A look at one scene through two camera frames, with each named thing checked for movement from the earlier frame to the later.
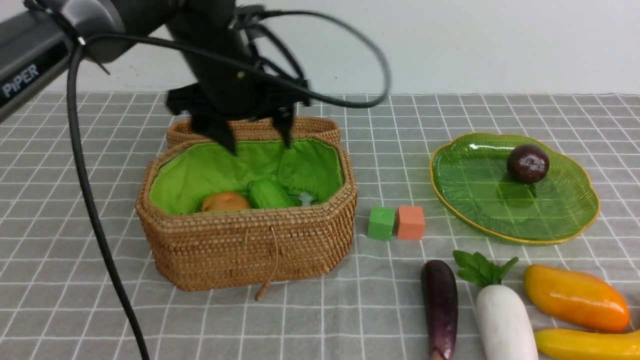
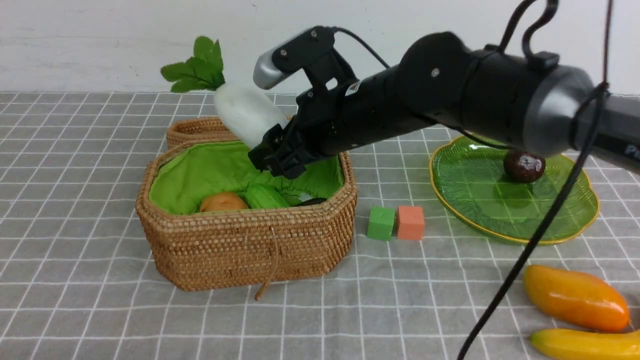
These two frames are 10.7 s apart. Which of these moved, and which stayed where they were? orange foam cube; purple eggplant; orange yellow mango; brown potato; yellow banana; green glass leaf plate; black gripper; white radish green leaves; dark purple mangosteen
Moved: purple eggplant; white radish green leaves; black gripper
Stayed: green glass leaf plate; yellow banana; dark purple mangosteen; brown potato; orange yellow mango; orange foam cube
